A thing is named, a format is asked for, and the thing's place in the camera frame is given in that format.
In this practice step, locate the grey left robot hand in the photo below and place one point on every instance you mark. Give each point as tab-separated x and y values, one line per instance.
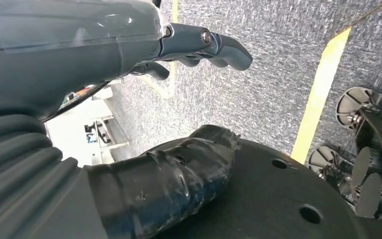
62	59

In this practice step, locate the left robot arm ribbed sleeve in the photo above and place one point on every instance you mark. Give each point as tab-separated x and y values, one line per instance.
13	158

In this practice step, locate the black round robot waist plate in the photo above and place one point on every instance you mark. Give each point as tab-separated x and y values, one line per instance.
276	198

